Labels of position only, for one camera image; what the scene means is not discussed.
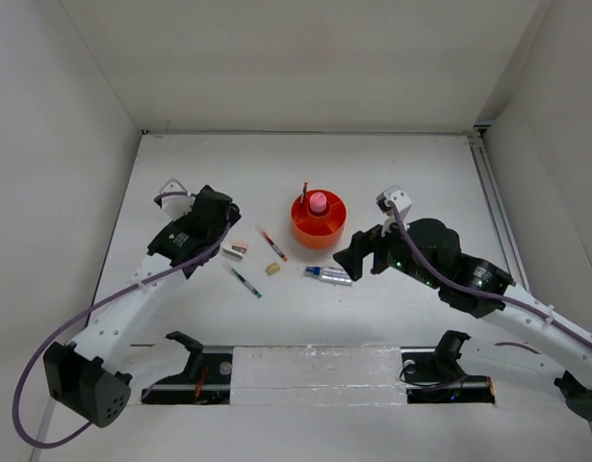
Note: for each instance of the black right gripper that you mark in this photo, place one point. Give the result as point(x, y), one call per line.
point(361, 244)

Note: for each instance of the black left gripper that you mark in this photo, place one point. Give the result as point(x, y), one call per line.
point(232, 217)

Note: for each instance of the white pink stapler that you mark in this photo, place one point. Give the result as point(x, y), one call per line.
point(235, 250)

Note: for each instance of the red pen refill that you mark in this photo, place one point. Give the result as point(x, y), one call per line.
point(303, 195)
point(272, 243)

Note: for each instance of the green pen refill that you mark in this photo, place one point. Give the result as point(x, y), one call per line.
point(242, 280)

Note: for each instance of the pink cap glue bottle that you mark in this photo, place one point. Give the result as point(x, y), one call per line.
point(318, 203)

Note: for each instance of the yellow deli eraser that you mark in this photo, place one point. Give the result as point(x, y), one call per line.
point(272, 268)

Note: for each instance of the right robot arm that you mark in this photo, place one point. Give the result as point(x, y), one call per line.
point(556, 356)

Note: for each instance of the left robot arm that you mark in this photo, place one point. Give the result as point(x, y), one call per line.
point(94, 374)

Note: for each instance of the blue cap clear glue bottle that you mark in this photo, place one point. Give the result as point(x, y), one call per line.
point(330, 275)

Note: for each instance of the orange round divided organizer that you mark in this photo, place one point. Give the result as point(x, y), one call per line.
point(319, 232)

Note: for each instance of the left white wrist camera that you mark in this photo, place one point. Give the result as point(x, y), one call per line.
point(174, 199)

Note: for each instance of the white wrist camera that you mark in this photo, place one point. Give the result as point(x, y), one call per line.
point(174, 199)
point(394, 198)

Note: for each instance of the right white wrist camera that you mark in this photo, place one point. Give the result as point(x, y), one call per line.
point(394, 198)

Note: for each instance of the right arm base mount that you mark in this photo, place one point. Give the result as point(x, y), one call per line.
point(431, 375)

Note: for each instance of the aluminium rail right side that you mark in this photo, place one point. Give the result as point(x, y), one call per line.
point(493, 197)

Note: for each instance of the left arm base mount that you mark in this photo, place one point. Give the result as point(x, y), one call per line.
point(205, 378)

